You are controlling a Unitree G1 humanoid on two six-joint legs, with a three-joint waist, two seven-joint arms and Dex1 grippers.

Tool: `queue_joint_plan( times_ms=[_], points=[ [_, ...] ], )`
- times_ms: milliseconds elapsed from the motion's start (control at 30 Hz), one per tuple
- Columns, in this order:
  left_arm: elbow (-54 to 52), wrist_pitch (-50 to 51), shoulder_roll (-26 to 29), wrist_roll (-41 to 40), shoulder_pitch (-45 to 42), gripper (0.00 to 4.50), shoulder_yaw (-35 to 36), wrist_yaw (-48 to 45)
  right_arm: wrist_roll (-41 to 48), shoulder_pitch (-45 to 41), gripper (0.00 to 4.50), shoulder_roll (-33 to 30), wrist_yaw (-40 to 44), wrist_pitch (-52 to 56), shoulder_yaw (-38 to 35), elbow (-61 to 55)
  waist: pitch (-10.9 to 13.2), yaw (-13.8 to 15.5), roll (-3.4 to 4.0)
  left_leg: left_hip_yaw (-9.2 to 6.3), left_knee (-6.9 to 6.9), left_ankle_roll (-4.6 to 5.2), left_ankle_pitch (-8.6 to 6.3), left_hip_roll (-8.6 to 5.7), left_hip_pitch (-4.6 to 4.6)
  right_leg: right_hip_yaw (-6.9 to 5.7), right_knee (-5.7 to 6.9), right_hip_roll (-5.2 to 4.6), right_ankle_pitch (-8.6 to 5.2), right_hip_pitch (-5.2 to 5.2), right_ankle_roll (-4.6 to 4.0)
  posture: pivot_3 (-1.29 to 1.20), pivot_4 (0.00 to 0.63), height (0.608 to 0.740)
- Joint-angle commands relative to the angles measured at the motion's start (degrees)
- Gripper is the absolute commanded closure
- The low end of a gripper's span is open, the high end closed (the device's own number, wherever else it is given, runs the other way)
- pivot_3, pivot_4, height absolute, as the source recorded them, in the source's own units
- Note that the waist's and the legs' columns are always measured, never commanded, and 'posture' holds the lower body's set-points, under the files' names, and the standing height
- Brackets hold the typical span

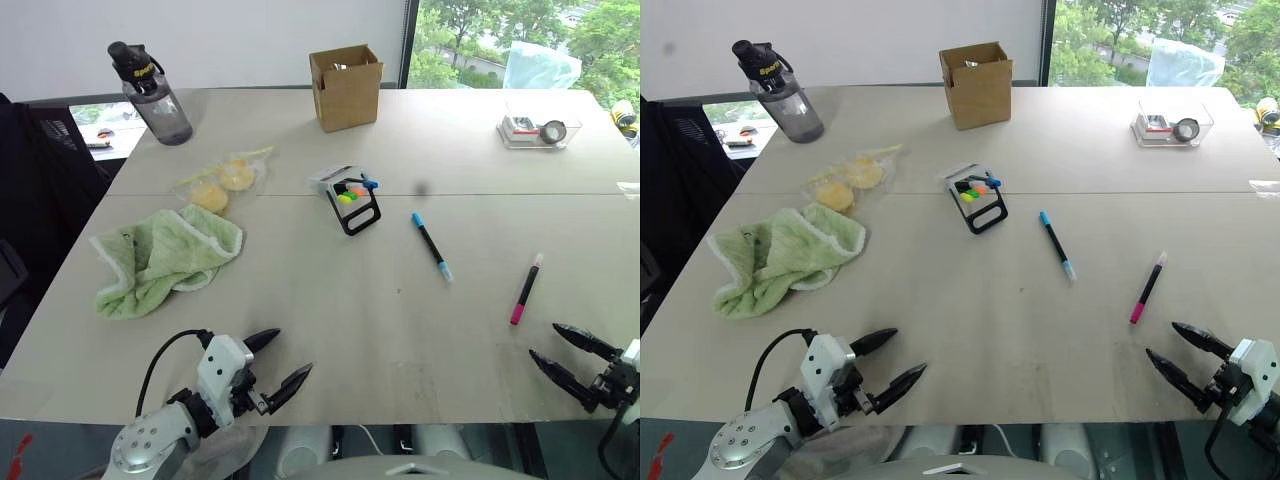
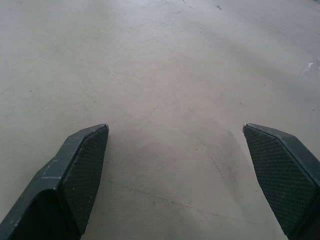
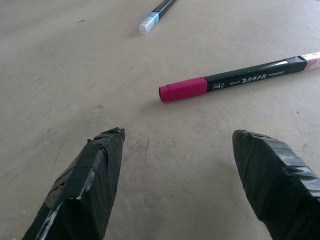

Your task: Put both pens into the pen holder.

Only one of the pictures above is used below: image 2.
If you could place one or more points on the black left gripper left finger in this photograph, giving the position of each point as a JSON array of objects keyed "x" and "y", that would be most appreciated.
[{"x": 62, "y": 185}]

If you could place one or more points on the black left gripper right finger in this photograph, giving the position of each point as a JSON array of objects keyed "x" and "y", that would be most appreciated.
[{"x": 285, "y": 175}]

